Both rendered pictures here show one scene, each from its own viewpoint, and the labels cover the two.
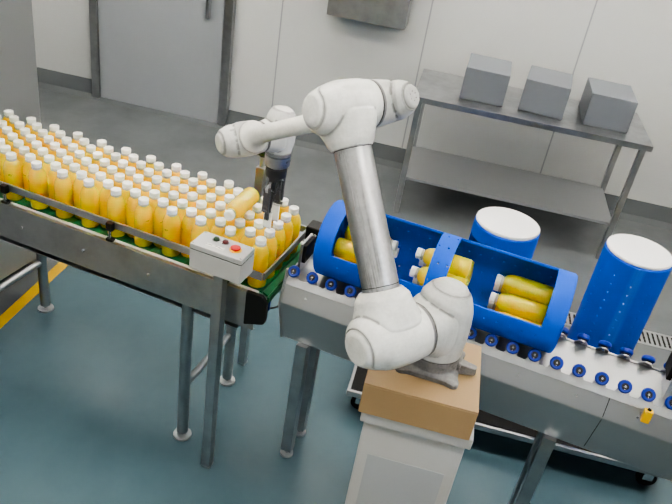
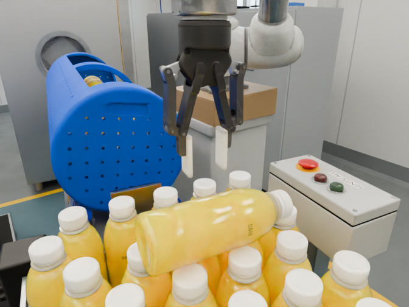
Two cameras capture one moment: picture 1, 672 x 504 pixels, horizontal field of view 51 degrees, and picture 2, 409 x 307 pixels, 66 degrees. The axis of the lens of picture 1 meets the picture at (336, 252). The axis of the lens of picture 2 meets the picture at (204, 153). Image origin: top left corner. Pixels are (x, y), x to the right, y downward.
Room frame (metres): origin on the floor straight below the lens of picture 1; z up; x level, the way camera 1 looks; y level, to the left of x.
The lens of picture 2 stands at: (2.53, 0.61, 1.35)
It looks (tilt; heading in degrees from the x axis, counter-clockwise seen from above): 23 degrees down; 228
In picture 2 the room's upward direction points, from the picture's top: straight up
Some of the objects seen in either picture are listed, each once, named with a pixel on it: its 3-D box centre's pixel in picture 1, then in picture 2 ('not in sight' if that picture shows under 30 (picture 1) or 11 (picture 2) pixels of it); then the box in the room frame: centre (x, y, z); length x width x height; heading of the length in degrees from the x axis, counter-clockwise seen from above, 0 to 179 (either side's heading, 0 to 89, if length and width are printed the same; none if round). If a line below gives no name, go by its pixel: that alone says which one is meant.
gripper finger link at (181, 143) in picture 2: not in sight; (175, 140); (2.26, 0.24, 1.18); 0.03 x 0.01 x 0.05; 163
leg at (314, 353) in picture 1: (307, 381); not in sight; (2.31, 0.02, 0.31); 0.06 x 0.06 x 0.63; 74
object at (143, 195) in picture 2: (306, 253); (137, 212); (2.26, 0.11, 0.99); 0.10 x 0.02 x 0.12; 164
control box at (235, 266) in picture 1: (221, 257); (324, 202); (2.04, 0.39, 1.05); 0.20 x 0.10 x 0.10; 74
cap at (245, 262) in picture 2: not in sight; (244, 259); (2.29, 0.42, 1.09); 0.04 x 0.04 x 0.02
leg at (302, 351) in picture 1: (294, 401); not in sight; (2.18, 0.06, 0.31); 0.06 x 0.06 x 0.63; 74
